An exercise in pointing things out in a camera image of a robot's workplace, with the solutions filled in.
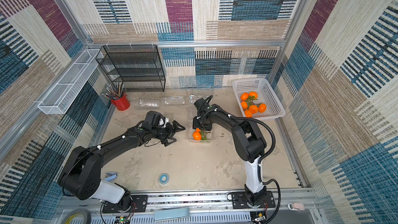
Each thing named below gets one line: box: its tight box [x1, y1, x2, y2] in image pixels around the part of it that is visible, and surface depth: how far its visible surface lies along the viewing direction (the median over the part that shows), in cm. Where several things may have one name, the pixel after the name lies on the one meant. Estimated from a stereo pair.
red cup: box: [110, 94, 131, 111], surface depth 111 cm
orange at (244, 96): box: [240, 92, 249, 102], surface depth 111 cm
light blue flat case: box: [154, 207, 190, 220], surface depth 71 cm
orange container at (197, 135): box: [192, 131, 202, 141], surface depth 93 cm
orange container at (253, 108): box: [248, 104, 259, 115], surface depth 104 cm
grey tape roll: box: [62, 208, 92, 224], surface depth 70 cm
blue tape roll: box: [158, 172, 170, 186], surface depth 82 cm
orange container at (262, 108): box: [258, 102, 267, 114], surface depth 105 cm
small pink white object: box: [287, 202, 306, 212], surface depth 71 cm
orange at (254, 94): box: [248, 91, 259, 100], surface depth 113 cm
